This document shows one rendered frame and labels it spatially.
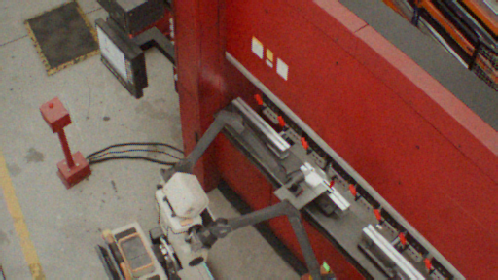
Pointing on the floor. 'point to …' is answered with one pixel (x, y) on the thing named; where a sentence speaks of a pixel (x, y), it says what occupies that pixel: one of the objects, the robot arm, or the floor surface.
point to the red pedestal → (75, 172)
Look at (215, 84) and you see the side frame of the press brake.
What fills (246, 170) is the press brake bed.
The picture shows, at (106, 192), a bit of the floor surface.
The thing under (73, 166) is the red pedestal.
